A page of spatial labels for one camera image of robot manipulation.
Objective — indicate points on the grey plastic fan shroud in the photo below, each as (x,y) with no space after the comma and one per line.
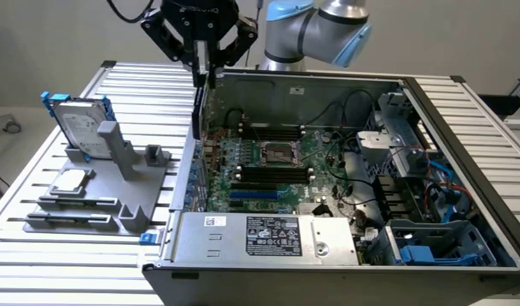
(372,145)

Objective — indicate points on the grey cart with caster wheel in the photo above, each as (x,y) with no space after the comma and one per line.
(9,125)

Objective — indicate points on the green motherboard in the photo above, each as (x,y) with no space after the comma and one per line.
(242,153)

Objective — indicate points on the grey disk bay with blue rails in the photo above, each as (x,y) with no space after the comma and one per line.
(450,236)

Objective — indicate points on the blue expansion slot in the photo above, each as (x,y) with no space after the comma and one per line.
(253,194)

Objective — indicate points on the silver power supply unit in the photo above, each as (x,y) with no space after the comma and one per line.
(260,239)

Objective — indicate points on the black expansion slot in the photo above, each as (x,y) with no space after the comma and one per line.
(253,186)

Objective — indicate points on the open black PC case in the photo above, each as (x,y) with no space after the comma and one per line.
(454,134)

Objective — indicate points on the RAM stick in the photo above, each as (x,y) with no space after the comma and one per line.
(63,218)
(71,201)

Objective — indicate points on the hard disk in blue bracket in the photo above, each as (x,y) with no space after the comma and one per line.
(78,124)

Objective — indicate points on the black RAM slot bank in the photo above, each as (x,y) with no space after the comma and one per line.
(272,131)
(272,174)

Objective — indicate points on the silver chipset heatsink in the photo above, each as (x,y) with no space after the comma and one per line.
(312,209)

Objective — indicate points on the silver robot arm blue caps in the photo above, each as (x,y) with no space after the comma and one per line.
(310,28)

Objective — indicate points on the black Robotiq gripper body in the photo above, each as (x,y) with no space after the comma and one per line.
(200,16)

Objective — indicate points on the blue case latch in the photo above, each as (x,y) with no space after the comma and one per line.
(147,238)

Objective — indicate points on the CPU socket with metal frame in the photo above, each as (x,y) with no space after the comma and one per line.
(281,153)

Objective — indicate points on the dark graphics card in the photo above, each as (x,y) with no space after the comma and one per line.
(198,111)

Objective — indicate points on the blue disk bracket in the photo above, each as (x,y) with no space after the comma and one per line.
(414,255)

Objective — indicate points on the metal disk bay cage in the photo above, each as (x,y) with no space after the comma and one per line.
(397,134)

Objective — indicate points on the grey parts rack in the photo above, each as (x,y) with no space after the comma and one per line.
(106,191)

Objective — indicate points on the black box on stand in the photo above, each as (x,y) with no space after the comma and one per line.
(497,105)

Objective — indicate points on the silver CPU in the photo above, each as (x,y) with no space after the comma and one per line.
(71,180)

